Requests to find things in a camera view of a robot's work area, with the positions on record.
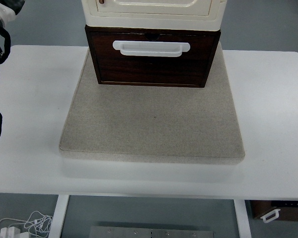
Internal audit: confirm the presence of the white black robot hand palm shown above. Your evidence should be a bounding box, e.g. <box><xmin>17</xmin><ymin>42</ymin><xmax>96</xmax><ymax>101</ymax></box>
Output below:
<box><xmin>0</xmin><ymin>0</ymin><xmax>25</xmax><ymax>21</ymax></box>

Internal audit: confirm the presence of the dark wood drawer housing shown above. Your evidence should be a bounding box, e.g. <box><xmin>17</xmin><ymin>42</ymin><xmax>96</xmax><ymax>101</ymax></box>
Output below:
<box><xmin>84</xmin><ymin>24</ymin><xmax>222</xmax><ymax>88</ymax></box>

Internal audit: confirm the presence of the cream white cabinet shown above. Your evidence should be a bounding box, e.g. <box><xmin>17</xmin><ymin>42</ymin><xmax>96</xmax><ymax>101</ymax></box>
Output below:
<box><xmin>82</xmin><ymin>0</ymin><xmax>227</xmax><ymax>31</ymax></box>

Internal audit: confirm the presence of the beige fabric pad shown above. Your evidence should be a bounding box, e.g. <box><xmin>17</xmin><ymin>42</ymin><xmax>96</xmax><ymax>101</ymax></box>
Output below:
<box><xmin>59</xmin><ymin>46</ymin><xmax>245</xmax><ymax>164</ymax></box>

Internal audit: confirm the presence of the white table leg left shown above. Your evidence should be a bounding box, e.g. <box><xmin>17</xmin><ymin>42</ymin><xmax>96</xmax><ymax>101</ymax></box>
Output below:
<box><xmin>49</xmin><ymin>195</ymin><xmax>70</xmax><ymax>238</ymax></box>

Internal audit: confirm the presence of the white table leg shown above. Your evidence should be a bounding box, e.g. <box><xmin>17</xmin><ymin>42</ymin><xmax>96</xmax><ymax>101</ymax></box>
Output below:
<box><xmin>49</xmin><ymin>195</ymin><xmax>70</xmax><ymax>238</ymax></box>
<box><xmin>234</xmin><ymin>199</ymin><xmax>252</xmax><ymax>238</ymax></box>

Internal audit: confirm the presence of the white power adapter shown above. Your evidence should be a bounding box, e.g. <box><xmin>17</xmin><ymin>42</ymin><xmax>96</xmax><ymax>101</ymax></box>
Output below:
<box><xmin>0</xmin><ymin>227</ymin><xmax>20</xmax><ymax>238</ymax></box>

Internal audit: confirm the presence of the white table leg right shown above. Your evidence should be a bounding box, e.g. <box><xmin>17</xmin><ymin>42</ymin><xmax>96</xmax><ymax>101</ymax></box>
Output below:
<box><xmin>234</xmin><ymin>199</ymin><xmax>252</xmax><ymax>238</ymax></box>

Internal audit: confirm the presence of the white drawer handle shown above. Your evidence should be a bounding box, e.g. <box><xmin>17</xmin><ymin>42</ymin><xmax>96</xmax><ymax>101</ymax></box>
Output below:
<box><xmin>112</xmin><ymin>40</ymin><xmax>191</xmax><ymax>58</ymax></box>

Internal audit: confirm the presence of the white cable bundle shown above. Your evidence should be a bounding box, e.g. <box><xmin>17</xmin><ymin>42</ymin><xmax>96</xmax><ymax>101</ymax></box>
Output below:
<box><xmin>0</xmin><ymin>211</ymin><xmax>54</xmax><ymax>236</ymax></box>

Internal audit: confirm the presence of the brown box with white handle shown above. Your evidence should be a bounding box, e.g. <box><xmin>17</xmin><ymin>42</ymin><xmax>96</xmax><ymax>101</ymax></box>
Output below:
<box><xmin>250</xmin><ymin>200</ymin><xmax>298</xmax><ymax>223</ymax></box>

